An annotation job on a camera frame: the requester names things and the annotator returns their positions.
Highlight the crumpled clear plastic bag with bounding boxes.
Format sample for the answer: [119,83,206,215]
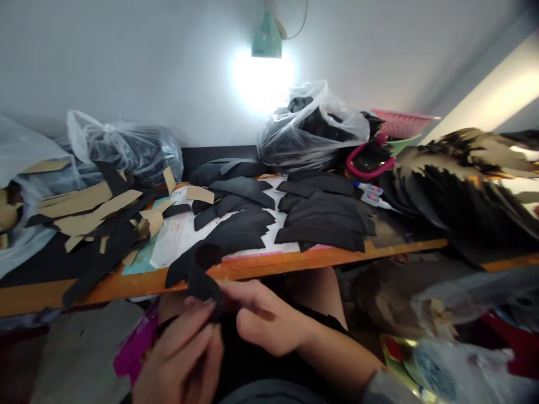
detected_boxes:
[378,269,539,404]

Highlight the grey sheet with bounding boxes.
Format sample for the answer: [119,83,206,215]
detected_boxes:
[30,297,147,404]

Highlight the white lamp cable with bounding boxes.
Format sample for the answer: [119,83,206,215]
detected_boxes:
[264,0,309,41]

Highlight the fanned stack of brown-backed pieces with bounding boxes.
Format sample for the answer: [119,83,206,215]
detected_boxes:
[377,127,539,272]

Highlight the magenta packet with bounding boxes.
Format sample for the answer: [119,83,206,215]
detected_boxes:
[112,299,162,389]

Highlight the knotted clear bag black pieces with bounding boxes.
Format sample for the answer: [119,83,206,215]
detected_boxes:
[66,109,185,187]

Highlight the black curved foam piece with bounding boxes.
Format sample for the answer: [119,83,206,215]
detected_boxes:
[186,242,227,325]

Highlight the green plastic dish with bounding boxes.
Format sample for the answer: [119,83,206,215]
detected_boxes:
[385,133,423,153]

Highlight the pink handled tool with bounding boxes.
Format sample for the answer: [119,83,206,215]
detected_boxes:
[345,134,399,181]

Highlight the white cutting board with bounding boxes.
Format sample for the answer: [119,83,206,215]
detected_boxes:
[148,184,289,271]

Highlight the green lamp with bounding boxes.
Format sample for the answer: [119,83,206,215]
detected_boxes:
[251,11,282,59]

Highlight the pile of black crescent pieces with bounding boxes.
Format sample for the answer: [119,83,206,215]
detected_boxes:
[165,157,280,290]

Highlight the pile of brown black offcuts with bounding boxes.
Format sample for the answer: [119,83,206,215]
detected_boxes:
[24,159,193,310]

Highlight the red plastic stool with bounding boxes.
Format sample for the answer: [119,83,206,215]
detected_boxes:
[473,309,539,382]

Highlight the person's right hand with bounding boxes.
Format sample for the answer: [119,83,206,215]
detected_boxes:
[217,278,334,359]

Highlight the person's left hand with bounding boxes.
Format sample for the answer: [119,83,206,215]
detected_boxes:
[134,294,225,404]

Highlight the clear bag of brown scraps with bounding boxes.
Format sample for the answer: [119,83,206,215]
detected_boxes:
[0,112,79,279]

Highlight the pile of layered black pieces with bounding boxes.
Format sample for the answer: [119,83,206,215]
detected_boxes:
[273,169,378,254]

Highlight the clear bag of black pieces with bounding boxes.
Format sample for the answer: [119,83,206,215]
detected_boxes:
[257,79,372,174]

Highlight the person's legs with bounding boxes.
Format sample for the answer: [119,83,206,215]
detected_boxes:
[158,265,353,404]

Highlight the teal mat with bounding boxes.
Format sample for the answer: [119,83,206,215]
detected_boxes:
[121,198,177,277]

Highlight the pink plastic basket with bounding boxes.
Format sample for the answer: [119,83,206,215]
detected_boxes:
[369,108,442,139]

